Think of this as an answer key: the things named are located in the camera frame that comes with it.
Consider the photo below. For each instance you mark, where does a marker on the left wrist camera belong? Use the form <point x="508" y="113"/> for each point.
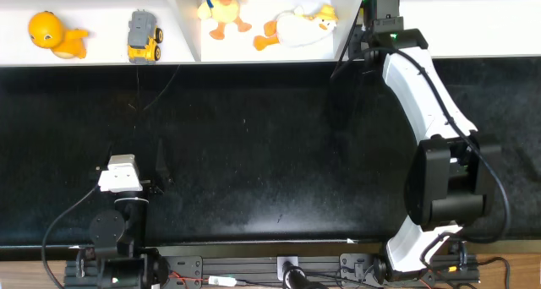
<point x="120" y="177"/>

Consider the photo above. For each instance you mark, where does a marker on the white plush duck yellow hat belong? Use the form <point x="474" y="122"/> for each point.
<point x="300" y="29"/>

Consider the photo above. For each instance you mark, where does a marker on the grey and yellow toy truck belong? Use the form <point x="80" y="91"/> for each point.
<point x="143" y="37"/>

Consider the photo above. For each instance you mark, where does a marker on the white shelf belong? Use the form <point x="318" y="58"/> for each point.
<point x="477" y="23"/>

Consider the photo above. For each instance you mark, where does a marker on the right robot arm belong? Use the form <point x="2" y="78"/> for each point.
<point x="412" y="90"/>

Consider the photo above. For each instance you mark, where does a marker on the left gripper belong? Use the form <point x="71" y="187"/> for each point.
<point x="152" y="187"/>

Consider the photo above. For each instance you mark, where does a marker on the mounting rail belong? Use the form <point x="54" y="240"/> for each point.
<point x="253" y="268"/>

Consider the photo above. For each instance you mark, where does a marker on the yellow rubber duck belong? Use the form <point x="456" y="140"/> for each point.
<point x="48" y="33"/>

